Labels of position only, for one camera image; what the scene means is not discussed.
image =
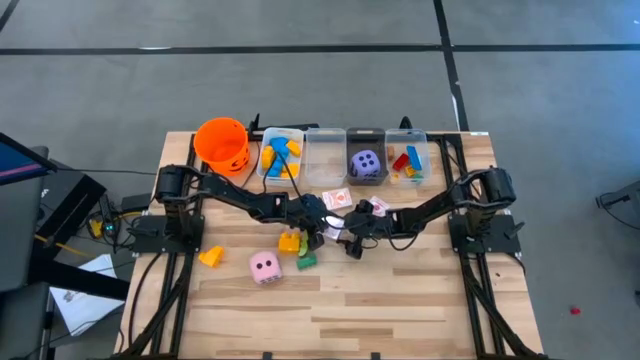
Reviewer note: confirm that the blue knobby toy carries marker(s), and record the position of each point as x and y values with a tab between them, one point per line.
279	145

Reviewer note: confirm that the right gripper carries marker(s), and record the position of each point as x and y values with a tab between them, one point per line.
372	225

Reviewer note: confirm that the white paper sheet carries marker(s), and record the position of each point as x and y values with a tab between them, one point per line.
80	305

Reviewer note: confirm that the white plastic bin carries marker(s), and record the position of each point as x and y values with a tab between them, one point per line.
299	162

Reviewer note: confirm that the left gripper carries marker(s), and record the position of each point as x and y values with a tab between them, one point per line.
310	215

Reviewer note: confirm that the small red floor object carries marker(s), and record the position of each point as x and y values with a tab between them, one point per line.
575	310

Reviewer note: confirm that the small orange-yellow toy block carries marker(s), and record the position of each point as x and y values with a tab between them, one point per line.
410	171

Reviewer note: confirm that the pink foam die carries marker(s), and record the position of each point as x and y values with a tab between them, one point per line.
265	267

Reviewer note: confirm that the brown toy block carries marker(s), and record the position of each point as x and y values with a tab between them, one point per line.
390	151

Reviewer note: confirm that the black side desk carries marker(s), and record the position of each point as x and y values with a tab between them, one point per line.
20	235

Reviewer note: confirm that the orange pumpkin bucket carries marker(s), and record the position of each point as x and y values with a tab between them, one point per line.
220	142

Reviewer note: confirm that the purple foam die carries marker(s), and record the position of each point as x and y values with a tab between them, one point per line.
364	164

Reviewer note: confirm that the monitor with blue screen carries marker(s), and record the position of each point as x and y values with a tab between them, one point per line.
20	162

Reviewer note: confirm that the clear plastic bin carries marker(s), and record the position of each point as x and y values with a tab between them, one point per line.
422	140
325	160

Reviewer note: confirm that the large yellow toy block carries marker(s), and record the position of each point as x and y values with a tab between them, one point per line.
289	243

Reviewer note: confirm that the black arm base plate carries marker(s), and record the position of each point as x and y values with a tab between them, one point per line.
500	242
150	242

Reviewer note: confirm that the black power adapter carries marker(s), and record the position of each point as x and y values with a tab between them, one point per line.
136	202

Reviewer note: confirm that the blue toy block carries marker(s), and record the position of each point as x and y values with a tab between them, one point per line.
414	157

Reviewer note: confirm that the orange playing card box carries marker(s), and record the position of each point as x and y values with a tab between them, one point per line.
337	199

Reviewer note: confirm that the black tripod leg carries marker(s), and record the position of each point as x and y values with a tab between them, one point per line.
620	196

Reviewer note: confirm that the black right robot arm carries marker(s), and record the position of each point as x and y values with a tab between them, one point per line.
440	202

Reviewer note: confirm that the red toy block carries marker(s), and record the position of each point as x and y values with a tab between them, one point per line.
400	162

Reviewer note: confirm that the yellow two-stud toy block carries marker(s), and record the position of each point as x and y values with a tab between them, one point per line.
292	171

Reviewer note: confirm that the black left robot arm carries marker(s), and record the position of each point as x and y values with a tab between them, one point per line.
235	192

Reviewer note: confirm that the dark green toy block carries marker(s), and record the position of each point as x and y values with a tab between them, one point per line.
306	262

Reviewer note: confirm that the white playing card box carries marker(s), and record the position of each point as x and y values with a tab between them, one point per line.
334	229

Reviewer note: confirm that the small green toy block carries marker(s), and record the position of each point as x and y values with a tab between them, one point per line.
418	176

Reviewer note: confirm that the grey plastic bin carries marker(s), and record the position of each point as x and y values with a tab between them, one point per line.
365	136

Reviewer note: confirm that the lime green curved block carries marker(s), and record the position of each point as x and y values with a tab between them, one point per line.
303	247

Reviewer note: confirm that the yellow wedge toy block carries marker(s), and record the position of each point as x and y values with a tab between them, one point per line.
212	257

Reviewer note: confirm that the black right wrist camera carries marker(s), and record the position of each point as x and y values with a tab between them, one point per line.
365	206

